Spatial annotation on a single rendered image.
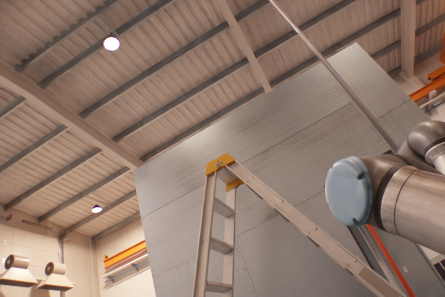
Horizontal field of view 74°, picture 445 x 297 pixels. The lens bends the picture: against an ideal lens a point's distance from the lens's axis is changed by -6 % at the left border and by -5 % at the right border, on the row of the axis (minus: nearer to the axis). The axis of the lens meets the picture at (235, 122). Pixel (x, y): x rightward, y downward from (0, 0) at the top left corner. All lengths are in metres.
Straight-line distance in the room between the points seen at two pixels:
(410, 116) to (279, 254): 1.47
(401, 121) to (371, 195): 2.19
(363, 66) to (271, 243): 1.73
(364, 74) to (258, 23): 6.17
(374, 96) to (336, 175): 2.27
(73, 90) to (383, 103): 7.86
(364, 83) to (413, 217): 2.45
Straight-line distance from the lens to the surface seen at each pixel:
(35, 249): 13.37
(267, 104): 2.97
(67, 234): 14.17
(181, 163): 3.06
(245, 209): 2.61
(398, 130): 2.66
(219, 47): 8.84
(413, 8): 10.92
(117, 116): 9.76
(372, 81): 2.91
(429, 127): 0.98
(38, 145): 10.48
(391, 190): 0.52
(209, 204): 1.88
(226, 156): 1.92
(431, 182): 0.51
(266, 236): 2.50
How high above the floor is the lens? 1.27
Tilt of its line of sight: 37 degrees up
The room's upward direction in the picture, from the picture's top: 25 degrees counter-clockwise
